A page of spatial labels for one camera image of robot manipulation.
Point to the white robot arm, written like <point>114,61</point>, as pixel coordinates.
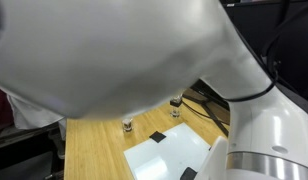
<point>110,59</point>

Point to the white whiteboard sheet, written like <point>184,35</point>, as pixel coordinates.
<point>181,148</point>

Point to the square clear acrylic pepper mill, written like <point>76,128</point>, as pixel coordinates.
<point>175,103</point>

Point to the round clear acrylic salt shaker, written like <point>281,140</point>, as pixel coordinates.
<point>127,125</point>

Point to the black tape square top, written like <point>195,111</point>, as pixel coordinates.
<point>157,136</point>

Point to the black tape square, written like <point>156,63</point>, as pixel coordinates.
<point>188,174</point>
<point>157,136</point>

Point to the black monitor stand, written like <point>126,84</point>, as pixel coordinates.
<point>214,107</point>

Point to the black tape square right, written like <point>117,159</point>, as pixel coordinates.
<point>188,174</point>

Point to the white cloth cover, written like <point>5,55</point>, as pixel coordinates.
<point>30,116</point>

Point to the large black monitor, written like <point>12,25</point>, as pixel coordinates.
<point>277,31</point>

